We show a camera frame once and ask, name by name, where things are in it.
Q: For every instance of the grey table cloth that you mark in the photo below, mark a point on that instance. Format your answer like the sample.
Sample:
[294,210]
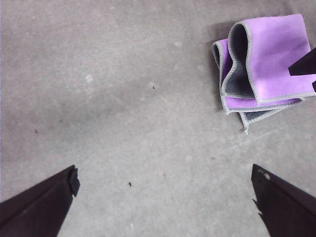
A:
[123,98]

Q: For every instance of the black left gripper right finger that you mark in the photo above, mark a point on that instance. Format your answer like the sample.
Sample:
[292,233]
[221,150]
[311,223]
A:
[286,207]

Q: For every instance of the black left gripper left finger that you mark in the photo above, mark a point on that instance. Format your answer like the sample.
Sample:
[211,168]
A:
[37,212]

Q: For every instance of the purple towel with grey hem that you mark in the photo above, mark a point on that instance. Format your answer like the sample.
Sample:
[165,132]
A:
[271,56]

